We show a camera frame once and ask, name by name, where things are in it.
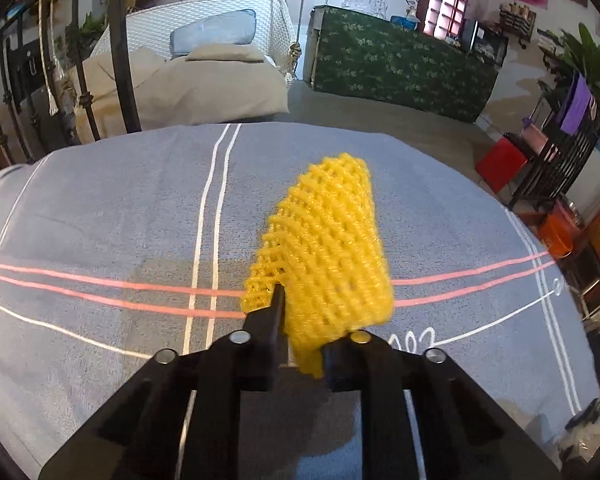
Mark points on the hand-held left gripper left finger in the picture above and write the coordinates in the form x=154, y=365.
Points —
x=267, y=340

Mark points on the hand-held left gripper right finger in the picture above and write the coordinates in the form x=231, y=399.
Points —
x=345, y=365

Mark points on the yellow foam fruit net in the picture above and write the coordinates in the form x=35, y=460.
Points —
x=330, y=260

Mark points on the orange bucket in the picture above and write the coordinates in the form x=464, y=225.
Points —
x=555, y=232

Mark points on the beige seat cover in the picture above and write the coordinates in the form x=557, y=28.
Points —
x=205, y=95

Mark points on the black metal rack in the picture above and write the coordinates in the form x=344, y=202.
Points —
x=555, y=170

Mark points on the beige cushion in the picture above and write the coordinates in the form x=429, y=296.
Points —
x=225, y=53

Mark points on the green floral counter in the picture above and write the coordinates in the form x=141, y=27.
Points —
x=395, y=70

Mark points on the blue-grey pillow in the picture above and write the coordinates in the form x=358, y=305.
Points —
x=215, y=32

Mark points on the white wicker swing seat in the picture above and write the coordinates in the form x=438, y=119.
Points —
x=145, y=25

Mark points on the purple towel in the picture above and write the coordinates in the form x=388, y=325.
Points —
x=575, y=105

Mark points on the blue tissue box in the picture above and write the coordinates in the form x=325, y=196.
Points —
x=405, y=20

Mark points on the potted green plant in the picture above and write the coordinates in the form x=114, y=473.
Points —
x=590, y=60

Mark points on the black metal bed frame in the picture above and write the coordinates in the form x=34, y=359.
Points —
x=117, y=60

